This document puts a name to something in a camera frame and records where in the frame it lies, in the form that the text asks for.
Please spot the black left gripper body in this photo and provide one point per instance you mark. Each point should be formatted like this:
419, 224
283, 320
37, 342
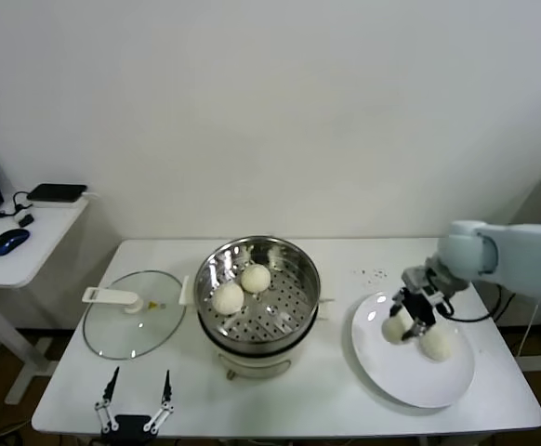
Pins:
131, 427

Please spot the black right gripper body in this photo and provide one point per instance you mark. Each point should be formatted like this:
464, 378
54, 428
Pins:
419, 307

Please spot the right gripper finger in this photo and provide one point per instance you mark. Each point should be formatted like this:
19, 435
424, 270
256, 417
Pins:
397, 305
417, 331

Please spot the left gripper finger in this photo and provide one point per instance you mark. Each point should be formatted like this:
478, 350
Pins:
167, 390
111, 392

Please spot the white steamed baozi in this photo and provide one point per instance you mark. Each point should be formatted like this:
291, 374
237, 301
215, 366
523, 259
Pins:
255, 278
228, 298
392, 331
435, 347

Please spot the light blue right robot arm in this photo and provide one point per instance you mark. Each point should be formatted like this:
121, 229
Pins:
521, 255

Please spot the perforated steel steamer basket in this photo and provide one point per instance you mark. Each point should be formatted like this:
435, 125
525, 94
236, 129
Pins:
298, 274

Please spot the scattered brown crumbs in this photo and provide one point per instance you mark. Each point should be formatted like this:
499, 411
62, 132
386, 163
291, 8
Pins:
379, 273

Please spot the white round plate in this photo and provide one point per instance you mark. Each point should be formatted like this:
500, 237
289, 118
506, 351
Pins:
414, 381

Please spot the white electric cooker pot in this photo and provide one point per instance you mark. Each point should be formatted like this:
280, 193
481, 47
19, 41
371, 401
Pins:
252, 360

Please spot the white side desk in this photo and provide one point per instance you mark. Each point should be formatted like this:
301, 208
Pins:
43, 241

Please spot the blue computer mouse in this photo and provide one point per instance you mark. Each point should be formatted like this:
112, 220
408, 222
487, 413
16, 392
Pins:
9, 241

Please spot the small black dongle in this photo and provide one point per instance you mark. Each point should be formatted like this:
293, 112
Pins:
25, 219

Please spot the black flat hard drive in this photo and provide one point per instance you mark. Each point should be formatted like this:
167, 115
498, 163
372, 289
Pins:
56, 192

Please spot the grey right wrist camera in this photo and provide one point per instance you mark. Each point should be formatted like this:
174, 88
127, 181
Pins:
414, 278

